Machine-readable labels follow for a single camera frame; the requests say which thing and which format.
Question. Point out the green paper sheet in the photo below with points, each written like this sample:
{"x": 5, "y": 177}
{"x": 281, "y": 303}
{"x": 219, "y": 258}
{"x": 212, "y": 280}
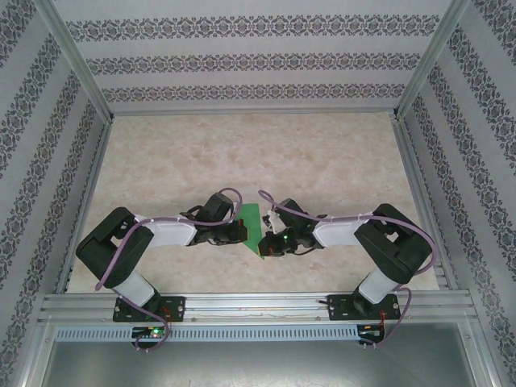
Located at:
{"x": 253, "y": 225}

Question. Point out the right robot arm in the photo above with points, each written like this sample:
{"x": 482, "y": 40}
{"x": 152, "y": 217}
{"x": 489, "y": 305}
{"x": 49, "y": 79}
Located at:
{"x": 387, "y": 246}

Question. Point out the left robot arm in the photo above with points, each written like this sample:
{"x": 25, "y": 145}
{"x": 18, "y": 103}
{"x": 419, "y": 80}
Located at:
{"x": 117, "y": 246}

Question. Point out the controller board blue light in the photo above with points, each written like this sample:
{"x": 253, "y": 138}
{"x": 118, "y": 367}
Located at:
{"x": 371, "y": 332}

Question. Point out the controller board green light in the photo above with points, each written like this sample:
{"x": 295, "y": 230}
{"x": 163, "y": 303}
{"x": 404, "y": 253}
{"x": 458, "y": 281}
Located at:
{"x": 150, "y": 332}

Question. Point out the aluminium mounting rail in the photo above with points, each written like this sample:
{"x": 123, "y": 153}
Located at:
{"x": 250, "y": 306}

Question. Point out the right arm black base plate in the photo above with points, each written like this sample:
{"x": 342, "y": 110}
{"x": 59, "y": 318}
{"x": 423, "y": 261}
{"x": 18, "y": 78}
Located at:
{"x": 336, "y": 308}

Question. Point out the aluminium back rail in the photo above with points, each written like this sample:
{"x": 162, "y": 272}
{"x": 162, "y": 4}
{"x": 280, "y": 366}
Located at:
{"x": 250, "y": 111}

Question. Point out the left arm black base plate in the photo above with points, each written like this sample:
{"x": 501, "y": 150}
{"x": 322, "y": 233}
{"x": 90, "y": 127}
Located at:
{"x": 177, "y": 308}

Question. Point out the aluminium side rail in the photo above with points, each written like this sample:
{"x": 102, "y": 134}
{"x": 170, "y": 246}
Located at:
{"x": 423, "y": 181}
{"x": 84, "y": 181}

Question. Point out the aluminium frame post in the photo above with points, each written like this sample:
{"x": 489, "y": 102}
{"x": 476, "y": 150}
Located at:
{"x": 427, "y": 64}
{"x": 76, "y": 64}

